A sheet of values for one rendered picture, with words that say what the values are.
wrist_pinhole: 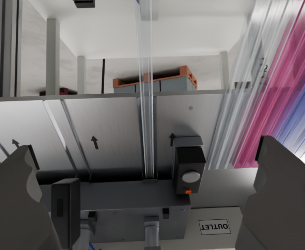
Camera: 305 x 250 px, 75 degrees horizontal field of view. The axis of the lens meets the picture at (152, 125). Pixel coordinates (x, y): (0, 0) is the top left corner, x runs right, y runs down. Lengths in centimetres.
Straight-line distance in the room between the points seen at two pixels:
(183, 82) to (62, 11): 219
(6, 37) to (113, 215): 48
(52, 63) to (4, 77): 17
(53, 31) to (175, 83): 219
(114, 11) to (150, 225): 60
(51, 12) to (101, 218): 61
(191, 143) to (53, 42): 58
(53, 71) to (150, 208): 53
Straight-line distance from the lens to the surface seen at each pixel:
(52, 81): 70
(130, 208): 32
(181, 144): 28
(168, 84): 281
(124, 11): 71
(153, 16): 65
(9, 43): 62
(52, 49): 74
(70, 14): 75
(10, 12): 65
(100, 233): 41
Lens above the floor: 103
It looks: 5 degrees down
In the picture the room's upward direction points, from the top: 178 degrees clockwise
